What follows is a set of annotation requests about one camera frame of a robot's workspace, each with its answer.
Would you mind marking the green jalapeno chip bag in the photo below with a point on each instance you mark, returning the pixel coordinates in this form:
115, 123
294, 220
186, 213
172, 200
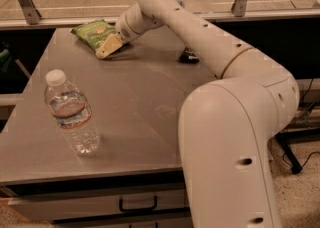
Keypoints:
94, 33

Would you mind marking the black metal stand leg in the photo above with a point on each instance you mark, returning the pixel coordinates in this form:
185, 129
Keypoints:
283, 140

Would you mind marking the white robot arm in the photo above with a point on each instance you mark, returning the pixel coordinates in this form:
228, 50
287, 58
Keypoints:
224, 125

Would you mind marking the grey metal rail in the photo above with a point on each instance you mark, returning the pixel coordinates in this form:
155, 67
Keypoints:
21, 24

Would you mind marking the dark rxbar chocolate bar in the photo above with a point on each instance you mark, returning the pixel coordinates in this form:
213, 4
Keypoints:
188, 57

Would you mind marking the black drawer handle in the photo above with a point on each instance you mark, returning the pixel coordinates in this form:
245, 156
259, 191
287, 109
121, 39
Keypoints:
138, 205

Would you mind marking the left metal railing bracket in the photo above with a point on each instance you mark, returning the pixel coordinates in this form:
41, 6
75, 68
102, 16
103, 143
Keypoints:
30, 12

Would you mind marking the grey drawer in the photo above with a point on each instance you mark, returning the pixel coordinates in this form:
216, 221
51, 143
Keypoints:
94, 203
174, 218

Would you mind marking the clear plastic water bottle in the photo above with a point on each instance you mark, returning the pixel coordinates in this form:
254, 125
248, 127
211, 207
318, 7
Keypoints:
72, 113

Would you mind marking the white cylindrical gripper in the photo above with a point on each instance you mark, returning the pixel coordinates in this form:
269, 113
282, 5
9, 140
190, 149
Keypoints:
122, 29

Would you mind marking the grey upper drawer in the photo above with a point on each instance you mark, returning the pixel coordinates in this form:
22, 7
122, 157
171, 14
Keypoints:
94, 203

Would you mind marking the grey lower drawer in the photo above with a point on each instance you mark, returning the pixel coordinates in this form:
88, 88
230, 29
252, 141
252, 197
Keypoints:
174, 218

